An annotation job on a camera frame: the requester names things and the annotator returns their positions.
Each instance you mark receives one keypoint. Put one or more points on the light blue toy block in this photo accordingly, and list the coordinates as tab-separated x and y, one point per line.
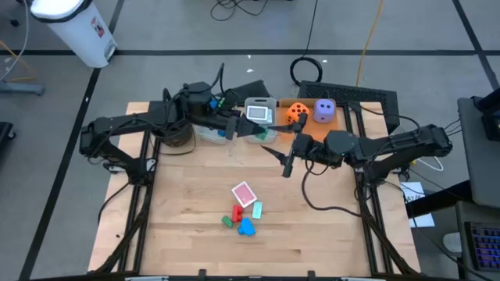
246	227

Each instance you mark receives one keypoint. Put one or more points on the silver mounting bracket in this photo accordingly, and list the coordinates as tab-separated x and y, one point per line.
148	164

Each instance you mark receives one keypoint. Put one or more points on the white trash can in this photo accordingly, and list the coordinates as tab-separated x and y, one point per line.
74	27

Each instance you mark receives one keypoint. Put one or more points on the black floor object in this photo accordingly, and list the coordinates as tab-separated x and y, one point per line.
6	134

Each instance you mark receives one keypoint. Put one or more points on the orange foam die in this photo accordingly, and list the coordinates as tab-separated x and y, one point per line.
297	113

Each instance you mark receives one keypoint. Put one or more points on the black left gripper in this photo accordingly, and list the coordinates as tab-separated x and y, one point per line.
203	109

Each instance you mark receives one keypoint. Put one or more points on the mint toy block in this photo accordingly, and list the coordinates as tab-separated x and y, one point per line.
257	209

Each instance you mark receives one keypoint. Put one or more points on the grey white playing card box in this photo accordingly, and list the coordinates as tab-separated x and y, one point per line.
258	113

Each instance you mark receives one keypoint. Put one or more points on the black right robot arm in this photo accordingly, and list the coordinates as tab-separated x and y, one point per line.
390	146

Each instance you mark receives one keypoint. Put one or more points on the orange plastic tray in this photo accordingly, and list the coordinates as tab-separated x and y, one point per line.
318	128

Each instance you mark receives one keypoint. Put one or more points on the black pumpkin face bucket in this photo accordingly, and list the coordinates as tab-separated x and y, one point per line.
176	138

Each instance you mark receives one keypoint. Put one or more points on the black perforated panel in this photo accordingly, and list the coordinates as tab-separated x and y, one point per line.
343	93

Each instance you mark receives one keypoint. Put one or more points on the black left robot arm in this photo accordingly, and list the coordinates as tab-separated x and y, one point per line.
129	125

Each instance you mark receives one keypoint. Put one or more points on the black keyboard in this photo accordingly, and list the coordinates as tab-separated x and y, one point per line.
484	246

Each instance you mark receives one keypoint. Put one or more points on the blue white playing card box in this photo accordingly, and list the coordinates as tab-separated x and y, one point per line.
270	116

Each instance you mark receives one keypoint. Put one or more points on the grey stand base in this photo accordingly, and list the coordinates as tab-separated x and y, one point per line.
23	87

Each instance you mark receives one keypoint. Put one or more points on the purple foam die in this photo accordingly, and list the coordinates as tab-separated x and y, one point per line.
323	111

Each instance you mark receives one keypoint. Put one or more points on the small dark green toy block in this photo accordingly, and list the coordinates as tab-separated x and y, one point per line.
263	136

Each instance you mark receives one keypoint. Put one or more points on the dark blue toy block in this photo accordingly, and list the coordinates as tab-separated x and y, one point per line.
221	133

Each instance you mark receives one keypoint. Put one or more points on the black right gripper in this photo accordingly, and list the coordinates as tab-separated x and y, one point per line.
304	150

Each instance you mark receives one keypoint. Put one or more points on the white paper sheet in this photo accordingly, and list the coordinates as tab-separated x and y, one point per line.
418	203

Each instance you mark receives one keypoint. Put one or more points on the red toy block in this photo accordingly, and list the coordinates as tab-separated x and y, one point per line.
237	213

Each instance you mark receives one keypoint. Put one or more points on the black monitor stand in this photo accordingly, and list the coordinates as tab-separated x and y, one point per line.
490	125

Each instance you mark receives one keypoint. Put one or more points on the red patterned playing card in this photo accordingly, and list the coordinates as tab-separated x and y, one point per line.
243	194

